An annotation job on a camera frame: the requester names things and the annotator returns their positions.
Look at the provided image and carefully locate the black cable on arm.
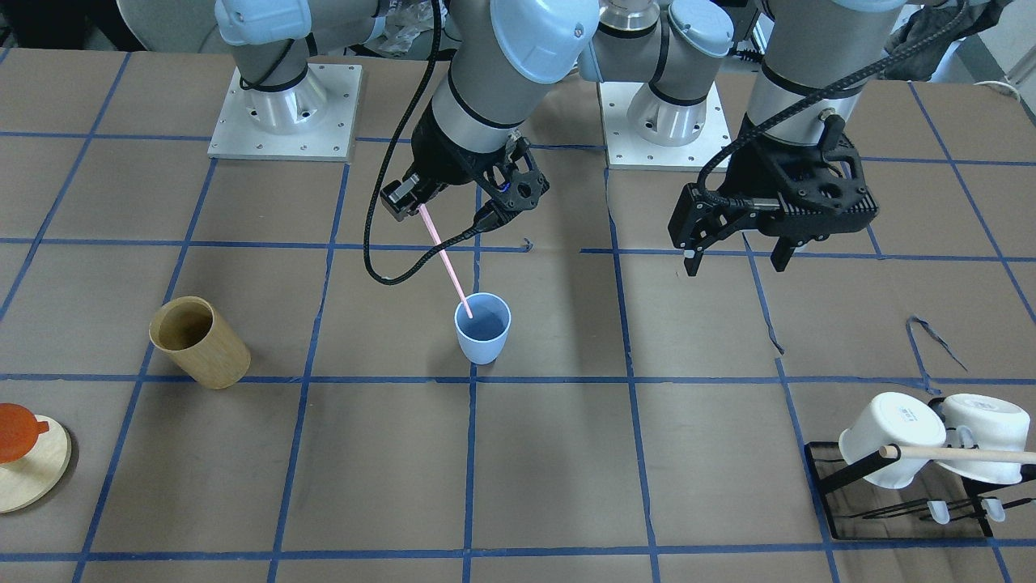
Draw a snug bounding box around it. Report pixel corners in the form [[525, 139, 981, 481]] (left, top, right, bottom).
[[363, 0, 495, 286], [699, 0, 992, 203]]

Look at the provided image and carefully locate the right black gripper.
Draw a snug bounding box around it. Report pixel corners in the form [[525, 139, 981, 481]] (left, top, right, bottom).
[[381, 109, 511, 222]]

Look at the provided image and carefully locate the blue plastic cup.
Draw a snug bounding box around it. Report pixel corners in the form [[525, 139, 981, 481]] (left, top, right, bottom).
[[454, 292, 512, 365]]

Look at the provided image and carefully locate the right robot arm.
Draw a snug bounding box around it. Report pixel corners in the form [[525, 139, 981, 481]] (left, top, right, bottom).
[[210, 1, 599, 225]]

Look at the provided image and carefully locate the black wire mug rack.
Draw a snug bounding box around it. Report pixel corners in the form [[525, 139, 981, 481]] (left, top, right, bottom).
[[805, 396, 1034, 540]]

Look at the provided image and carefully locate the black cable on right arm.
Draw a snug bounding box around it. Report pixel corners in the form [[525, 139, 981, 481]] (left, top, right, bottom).
[[363, 0, 495, 286]]

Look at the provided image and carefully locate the red mug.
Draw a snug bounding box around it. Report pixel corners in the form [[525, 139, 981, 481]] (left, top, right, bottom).
[[1, 403, 49, 464]]

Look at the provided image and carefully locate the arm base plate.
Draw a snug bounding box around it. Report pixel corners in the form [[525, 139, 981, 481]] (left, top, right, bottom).
[[598, 83, 732, 172], [207, 64, 363, 162]]

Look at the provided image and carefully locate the white mug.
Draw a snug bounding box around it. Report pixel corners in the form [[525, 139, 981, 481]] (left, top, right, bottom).
[[936, 393, 1031, 486], [839, 392, 946, 464]]

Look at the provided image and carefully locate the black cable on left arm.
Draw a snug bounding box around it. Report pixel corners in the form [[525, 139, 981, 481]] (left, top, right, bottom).
[[699, 0, 992, 203]]

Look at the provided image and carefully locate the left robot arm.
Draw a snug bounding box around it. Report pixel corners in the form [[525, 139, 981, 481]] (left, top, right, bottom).
[[578, 1, 902, 276]]

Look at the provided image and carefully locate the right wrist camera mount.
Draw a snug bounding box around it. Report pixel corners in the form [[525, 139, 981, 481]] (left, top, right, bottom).
[[473, 133, 549, 233]]

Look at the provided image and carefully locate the bamboo cylinder holder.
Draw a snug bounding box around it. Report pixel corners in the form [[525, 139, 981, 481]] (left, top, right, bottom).
[[149, 296, 251, 389]]

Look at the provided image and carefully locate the pink chopstick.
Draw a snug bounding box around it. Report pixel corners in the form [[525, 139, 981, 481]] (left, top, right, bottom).
[[418, 204, 473, 320]]

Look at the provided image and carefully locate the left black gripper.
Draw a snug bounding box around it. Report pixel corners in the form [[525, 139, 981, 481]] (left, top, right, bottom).
[[669, 114, 880, 276]]

